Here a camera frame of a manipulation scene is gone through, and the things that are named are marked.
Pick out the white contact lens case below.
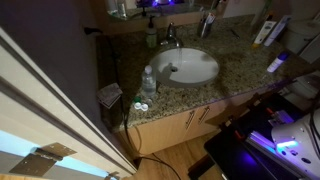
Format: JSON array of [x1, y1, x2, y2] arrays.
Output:
[[134, 96, 149, 111]]

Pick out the white bottle purple cap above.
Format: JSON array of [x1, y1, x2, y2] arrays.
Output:
[[267, 52, 289, 73]]

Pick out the white tube yellow cap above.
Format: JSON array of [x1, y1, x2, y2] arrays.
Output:
[[252, 21, 276, 48]]

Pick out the wooden vanity cabinet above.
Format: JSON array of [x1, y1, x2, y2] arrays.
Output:
[[117, 87, 270, 157]]

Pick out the chrome faucet with lever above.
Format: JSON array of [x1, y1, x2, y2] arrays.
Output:
[[160, 22, 183, 47]]

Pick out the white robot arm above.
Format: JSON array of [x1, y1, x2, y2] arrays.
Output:
[[271, 115, 320, 180]]

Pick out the black power cable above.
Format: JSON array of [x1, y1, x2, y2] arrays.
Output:
[[83, 26, 182, 180]]

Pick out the clear plastic water bottle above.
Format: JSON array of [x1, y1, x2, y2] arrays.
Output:
[[142, 65, 156, 97]]

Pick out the wood framed wall mirror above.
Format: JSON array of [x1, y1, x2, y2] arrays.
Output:
[[89, 0, 234, 36]]

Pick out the green soap dispenser bottle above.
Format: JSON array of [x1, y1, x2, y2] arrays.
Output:
[[145, 16, 157, 48]]

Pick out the white door with hinges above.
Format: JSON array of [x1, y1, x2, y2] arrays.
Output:
[[0, 29, 137, 180]]

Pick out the white oval sink basin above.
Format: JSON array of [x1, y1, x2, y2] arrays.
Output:
[[150, 48, 220, 88]]

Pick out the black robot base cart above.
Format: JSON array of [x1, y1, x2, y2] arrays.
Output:
[[188, 93, 320, 180]]

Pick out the white toilet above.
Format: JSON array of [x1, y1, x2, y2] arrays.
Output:
[[281, 20, 320, 110]]

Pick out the metal toothbrush holder cup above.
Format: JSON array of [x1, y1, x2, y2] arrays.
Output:
[[197, 19, 211, 38]]

